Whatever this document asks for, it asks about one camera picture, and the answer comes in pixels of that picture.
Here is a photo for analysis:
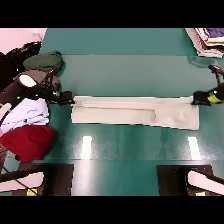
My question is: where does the dark green garment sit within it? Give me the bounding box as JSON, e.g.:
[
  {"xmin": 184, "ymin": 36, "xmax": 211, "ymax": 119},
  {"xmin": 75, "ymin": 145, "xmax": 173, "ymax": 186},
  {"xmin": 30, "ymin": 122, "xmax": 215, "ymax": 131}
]
[{"xmin": 22, "ymin": 50, "xmax": 65, "ymax": 73}]

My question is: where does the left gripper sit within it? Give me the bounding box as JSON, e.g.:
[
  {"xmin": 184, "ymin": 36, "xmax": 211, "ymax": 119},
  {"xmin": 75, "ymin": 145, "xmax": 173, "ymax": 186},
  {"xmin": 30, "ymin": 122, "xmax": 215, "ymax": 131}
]
[{"xmin": 57, "ymin": 90, "xmax": 76, "ymax": 107}]

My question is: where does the cream shirt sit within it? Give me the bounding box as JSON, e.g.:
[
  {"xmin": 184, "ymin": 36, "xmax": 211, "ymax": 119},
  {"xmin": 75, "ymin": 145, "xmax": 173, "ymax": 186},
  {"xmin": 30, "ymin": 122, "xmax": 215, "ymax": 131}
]
[{"xmin": 70, "ymin": 95, "xmax": 201, "ymax": 131}]

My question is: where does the black garment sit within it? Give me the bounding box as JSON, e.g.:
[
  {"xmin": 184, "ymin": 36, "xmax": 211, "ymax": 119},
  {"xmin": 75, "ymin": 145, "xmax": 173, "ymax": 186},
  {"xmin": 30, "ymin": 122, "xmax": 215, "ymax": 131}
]
[{"xmin": 0, "ymin": 41, "xmax": 43, "ymax": 92}]

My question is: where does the purple garment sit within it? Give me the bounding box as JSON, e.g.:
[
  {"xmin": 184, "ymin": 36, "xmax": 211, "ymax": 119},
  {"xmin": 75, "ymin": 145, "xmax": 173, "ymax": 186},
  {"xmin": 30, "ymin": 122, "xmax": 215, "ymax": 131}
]
[{"xmin": 205, "ymin": 27, "xmax": 224, "ymax": 39}]

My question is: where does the white garment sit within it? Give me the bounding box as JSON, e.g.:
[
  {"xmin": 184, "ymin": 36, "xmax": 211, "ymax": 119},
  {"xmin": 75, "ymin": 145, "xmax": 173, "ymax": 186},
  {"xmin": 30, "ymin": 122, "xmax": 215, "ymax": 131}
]
[{"xmin": 0, "ymin": 97, "xmax": 51, "ymax": 135}]

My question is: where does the brown garment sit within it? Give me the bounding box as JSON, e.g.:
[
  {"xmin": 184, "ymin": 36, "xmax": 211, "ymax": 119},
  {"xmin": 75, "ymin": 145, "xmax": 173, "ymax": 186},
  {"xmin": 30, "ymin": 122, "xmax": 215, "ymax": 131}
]
[{"xmin": 22, "ymin": 69, "xmax": 61, "ymax": 93}]

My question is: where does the red garment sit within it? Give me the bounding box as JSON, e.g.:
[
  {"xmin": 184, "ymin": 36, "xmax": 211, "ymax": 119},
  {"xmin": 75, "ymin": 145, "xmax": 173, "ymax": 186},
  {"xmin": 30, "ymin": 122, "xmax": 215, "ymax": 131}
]
[{"xmin": 0, "ymin": 125, "xmax": 57, "ymax": 164}]

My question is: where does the heap of clothes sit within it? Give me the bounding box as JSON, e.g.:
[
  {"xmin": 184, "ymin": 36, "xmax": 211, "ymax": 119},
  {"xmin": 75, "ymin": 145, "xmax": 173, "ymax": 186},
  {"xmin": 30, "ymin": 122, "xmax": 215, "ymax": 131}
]
[{"xmin": 184, "ymin": 27, "xmax": 224, "ymax": 60}]

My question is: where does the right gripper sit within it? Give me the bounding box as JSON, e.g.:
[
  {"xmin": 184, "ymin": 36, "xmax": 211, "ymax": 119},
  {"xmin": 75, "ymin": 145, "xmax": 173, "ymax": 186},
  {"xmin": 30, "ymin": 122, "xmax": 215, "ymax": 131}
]
[{"xmin": 191, "ymin": 89, "xmax": 215, "ymax": 107}]

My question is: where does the black cable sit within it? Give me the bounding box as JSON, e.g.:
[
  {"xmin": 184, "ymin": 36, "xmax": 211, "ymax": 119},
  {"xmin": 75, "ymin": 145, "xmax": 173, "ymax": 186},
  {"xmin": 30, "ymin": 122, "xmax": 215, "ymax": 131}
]
[{"xmin": 0, "ymin": 165, "xmax": 32, "ymax": 188}]

